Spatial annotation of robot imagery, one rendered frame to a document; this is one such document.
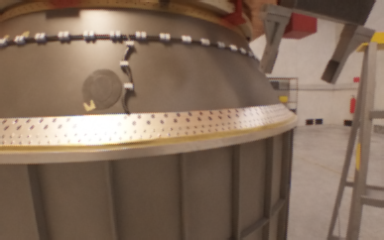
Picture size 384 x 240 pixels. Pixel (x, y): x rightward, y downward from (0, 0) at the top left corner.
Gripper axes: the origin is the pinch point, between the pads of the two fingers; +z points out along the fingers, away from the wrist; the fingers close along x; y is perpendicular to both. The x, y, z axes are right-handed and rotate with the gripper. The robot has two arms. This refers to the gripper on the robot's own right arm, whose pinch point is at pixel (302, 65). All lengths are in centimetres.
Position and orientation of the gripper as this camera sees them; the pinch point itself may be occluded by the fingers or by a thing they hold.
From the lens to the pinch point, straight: 40.0
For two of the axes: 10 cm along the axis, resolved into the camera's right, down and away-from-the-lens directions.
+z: -1.5, 8.6, 4.8
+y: 0.8, 5.0, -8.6
